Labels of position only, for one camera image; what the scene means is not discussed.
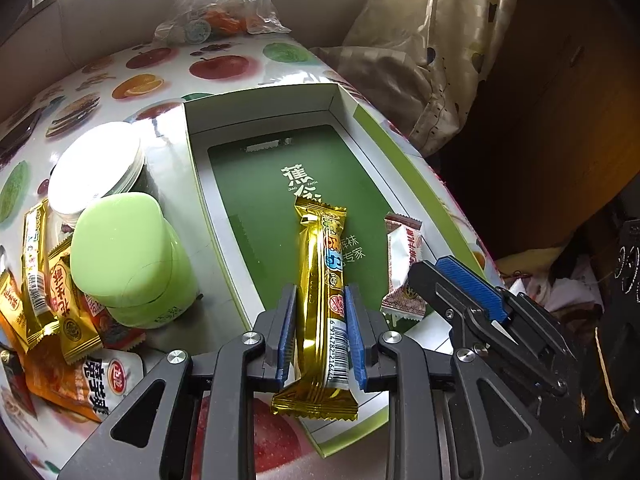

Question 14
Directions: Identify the jar with green lid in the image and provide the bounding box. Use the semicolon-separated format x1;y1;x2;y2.
70;192;198;330

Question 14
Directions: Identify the gold foil snack bar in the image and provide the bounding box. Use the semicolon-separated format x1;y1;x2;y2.
21;199;52;348
271;196;360;423

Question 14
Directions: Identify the clear plastic bag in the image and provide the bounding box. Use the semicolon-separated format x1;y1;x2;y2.
154;0;292;44

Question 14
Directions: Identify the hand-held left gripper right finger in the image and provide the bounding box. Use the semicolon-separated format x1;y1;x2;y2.
344;284;576;480

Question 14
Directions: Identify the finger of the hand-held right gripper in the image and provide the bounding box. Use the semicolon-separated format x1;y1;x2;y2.
433;255;512;322
407;261;501;348

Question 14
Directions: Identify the yellow candy packet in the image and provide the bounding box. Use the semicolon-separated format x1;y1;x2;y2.
0;269;32;353
47;239;102;363

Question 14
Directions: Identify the white box with green lining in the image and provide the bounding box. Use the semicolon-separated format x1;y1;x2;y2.
182;82;501;458

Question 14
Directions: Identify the orange and silver snack pouch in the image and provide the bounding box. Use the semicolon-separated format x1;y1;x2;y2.
25;339;144;422

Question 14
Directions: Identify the dark red snack packet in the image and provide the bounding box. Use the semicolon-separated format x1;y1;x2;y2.
0;344;38;417

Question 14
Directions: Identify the dark wooden cabinet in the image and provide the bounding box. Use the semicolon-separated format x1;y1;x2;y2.
435;0;640;266

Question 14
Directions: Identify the white brown candy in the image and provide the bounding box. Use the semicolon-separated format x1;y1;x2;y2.
381;212;426;320

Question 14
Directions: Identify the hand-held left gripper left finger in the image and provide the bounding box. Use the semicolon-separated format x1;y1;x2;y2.
57;284;301;480

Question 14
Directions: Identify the jar with clear lid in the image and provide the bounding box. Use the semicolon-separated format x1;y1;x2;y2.
48;121;161;221

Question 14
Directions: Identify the dark bag with yellow cord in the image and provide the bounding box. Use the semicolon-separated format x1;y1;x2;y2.
582;195;640;453

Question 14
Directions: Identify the beige patterned curtain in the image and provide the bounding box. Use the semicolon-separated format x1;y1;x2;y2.
310;0;522;157

